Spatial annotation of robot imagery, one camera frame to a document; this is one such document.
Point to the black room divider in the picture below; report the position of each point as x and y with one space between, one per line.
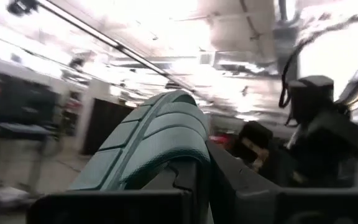
104 127

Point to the teal rubber slide sandal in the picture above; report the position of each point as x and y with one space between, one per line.
166 140

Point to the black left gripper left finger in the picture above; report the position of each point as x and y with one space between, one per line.
104 208

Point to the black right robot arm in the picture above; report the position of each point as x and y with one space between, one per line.
322 130

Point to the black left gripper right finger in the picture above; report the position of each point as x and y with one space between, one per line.
259 205

